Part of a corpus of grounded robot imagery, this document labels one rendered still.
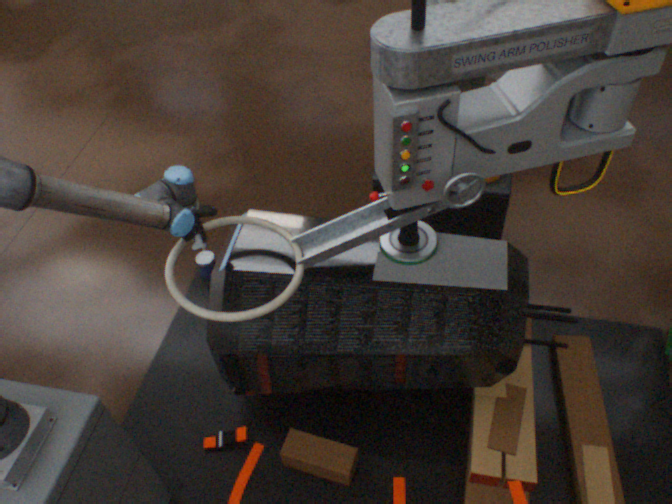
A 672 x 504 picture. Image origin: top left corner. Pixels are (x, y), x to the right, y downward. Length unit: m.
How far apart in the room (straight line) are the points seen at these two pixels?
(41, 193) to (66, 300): 1.94
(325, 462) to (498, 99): 1.54
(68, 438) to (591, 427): 2.00
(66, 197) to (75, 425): 0.72
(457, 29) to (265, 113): 2.83
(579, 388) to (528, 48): 1.60
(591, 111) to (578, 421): 1.31
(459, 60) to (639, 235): 2.20
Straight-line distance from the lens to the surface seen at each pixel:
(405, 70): 1.65
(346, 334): 2.18
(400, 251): 2.20
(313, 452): 2.55
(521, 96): 1.95
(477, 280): 2.17
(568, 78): 1.93
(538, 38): 1.77
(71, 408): 2.05
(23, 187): 1.60
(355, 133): 4.10
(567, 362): 2.90
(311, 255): 2.07
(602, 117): 2.13
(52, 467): 1.98
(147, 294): 3.36
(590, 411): 2.80
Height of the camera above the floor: 2.47
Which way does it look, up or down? 48 degrees down
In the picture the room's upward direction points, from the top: 5 degrees counter-clockwise
